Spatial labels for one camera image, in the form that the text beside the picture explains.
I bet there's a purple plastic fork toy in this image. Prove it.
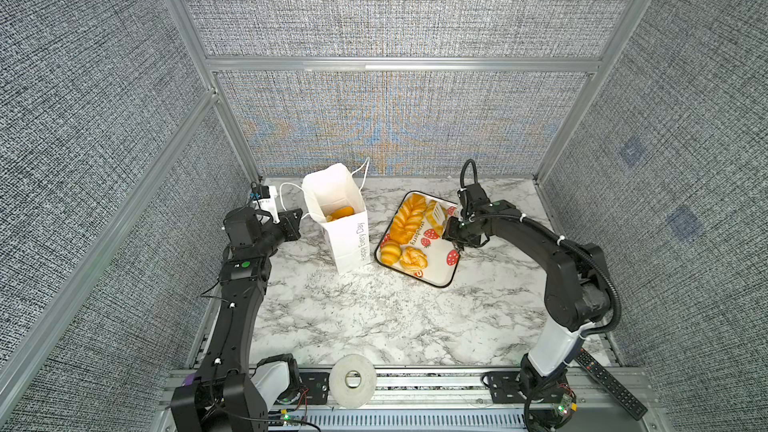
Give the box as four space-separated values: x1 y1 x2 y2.
181 373 196 387

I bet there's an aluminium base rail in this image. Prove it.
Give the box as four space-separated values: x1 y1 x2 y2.
152 365 670 432

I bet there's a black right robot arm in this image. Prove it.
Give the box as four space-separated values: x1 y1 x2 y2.
444 183 622 380

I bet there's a fake croissant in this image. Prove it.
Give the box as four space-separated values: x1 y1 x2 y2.
424 200 448 236
379 241 402 266

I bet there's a fake bread roll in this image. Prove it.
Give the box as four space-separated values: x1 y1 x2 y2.
326 206 356 222

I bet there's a long braided fake bread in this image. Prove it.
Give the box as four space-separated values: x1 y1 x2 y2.
389 193 427 245

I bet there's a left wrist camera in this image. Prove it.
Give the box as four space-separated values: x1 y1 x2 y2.
247 182 280 223

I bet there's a round fake bread bottom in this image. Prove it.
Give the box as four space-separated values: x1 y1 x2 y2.
399 246 428 272

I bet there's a white tray with black rim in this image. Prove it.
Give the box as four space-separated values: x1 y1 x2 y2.
374 190 474 289

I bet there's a black remote control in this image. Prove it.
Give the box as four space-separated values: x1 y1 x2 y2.
575 348 648 421

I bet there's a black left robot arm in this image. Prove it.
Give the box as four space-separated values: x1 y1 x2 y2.
170 207 303 431

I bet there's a white tape roll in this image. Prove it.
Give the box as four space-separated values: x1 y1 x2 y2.
329 354 378 409

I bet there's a white paper gift bag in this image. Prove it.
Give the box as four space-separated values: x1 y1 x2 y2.
277 159 371 273

